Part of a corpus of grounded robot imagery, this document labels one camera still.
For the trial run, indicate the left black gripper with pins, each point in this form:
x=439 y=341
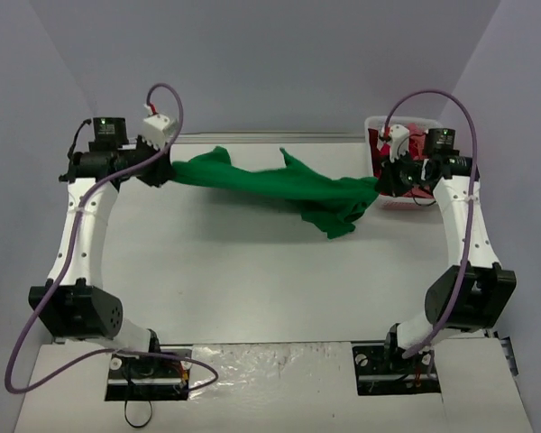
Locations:
x=152 y=167

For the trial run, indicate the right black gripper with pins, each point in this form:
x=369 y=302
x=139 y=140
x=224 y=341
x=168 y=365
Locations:
x=391 y=179

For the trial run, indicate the green t shirt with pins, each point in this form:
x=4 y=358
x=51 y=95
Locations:
x=331 y=205

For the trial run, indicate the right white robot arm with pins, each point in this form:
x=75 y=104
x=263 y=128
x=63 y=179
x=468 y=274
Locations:
x=475 y=288

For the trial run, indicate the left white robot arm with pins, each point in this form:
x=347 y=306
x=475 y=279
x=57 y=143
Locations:
x=72 y=303

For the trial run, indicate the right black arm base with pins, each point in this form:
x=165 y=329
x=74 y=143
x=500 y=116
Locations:
x=375 y=375

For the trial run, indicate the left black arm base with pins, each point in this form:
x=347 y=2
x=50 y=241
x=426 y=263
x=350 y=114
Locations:
x=146 y=379

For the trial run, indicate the white plastic basket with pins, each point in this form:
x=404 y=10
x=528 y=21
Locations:
x=416 y=198

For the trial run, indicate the red t shirt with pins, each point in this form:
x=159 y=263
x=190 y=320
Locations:
x=379 y=150

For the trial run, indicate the pink t shirt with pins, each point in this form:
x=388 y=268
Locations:
x=416 y=141

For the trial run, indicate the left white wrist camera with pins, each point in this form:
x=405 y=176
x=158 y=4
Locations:
x=158 y=129

